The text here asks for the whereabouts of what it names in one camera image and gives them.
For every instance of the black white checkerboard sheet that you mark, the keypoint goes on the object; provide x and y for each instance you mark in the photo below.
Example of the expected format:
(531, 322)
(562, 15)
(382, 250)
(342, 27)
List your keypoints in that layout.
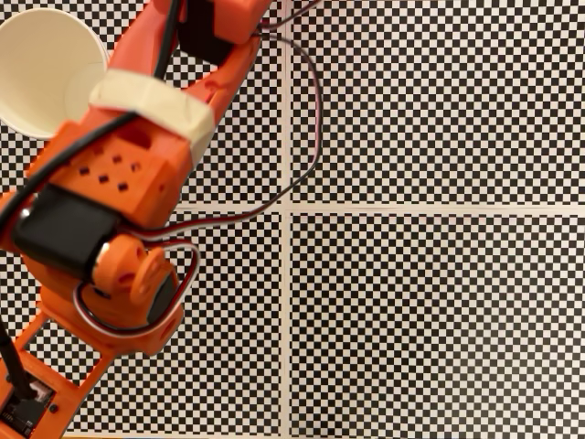
(434, 320)
(256, 137)
(457, 114)
(237, 320)

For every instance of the beige masking tape strip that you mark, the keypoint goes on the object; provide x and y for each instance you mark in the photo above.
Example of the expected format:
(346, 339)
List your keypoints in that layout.
(151, 100)

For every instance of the white paper cup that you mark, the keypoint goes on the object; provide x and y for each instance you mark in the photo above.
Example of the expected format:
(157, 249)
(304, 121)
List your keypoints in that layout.
(36, 68)

